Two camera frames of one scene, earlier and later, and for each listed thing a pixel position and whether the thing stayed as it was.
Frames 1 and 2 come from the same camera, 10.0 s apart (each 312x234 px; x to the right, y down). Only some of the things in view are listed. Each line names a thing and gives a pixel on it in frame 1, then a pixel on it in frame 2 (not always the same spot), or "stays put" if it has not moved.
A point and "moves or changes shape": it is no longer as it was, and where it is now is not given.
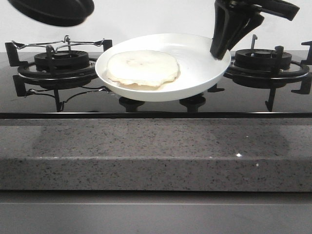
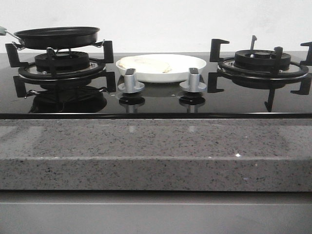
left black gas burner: x=63 y=60 stays put
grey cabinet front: x=88 y=211 stays put
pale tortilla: x=146 y=69 moves or changes shape
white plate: x=161 y=68 moves or changes shape
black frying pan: x=66 y=13 -> x=55 y=38
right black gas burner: x=261 y=59 stays put
